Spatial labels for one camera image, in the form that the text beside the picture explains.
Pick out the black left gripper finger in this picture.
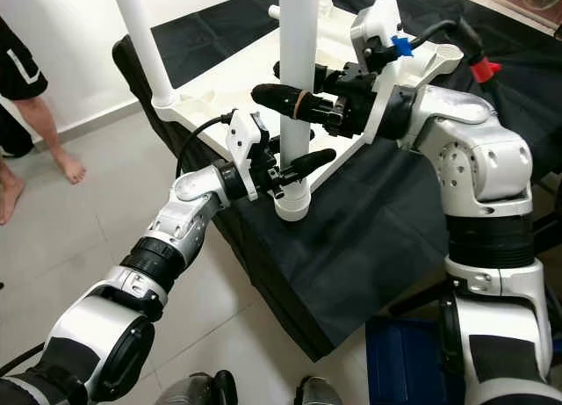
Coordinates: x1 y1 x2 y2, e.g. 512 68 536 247
277 148 336 184

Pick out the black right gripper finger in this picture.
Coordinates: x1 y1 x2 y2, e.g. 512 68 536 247
251 83 328 119
273 61 350 91

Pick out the white plastic table top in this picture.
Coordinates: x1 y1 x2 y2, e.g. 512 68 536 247
154 1 465 223

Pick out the black tablecloth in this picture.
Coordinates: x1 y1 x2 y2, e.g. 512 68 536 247
112 0 562 362

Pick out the person in black shorts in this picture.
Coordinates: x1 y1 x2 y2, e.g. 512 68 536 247
0 18 89 226

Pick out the black robot right foot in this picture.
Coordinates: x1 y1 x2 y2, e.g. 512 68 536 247
294 376 343 405

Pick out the black robot foot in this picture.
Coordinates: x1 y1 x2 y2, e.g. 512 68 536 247
154 370 238 405
294 376 343 405

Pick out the black robot left foot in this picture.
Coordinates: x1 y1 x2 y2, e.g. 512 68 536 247
154 370 238 405

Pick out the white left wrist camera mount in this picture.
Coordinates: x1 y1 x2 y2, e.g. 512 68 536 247
226 111 269 202

